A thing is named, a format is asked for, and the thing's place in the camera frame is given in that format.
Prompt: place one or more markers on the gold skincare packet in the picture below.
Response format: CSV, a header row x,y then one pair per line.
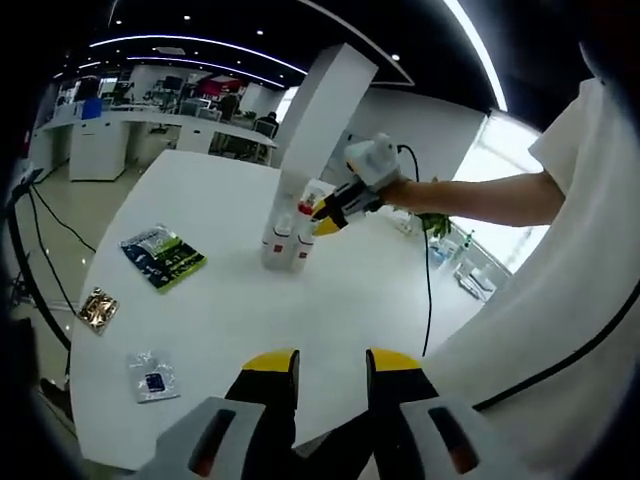
x,y
98,310

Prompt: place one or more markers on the person's white shirt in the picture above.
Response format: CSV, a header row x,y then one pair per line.
x,y
575,300

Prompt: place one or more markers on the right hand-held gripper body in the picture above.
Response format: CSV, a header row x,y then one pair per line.
x,y
375,160

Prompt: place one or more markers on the person's right hand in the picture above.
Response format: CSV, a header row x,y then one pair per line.
x,y
397,195

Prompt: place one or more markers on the blue and white box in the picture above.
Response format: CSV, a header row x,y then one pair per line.
x,y
440,255

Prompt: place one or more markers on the silver skincare packet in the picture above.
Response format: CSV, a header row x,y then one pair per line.
x,y
152,377

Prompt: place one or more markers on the green skincare packet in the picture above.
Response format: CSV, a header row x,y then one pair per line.
x,y
165,260

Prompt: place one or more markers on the black tripod stand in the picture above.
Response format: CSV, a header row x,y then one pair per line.
x,y
51,320

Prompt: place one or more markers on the white square column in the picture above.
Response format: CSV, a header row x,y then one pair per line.
x,y
330,110

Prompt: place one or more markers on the long white office counter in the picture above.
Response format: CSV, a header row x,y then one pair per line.
x,y
97,145

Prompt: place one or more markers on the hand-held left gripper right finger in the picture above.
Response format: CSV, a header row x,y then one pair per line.
x,y
425,440

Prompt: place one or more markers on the blue storage bin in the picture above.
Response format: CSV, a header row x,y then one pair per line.
x,y
92,109

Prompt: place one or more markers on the potted green plant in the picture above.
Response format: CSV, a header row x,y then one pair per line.
x,y
437,225

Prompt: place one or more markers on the ceiling air conditioner panel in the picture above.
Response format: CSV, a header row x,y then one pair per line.
x,y
171,50

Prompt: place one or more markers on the white skincare bottle clear cap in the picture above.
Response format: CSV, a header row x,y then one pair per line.
x,y
304,250

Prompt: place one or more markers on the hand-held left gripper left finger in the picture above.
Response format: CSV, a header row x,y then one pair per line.
x,y
215,440

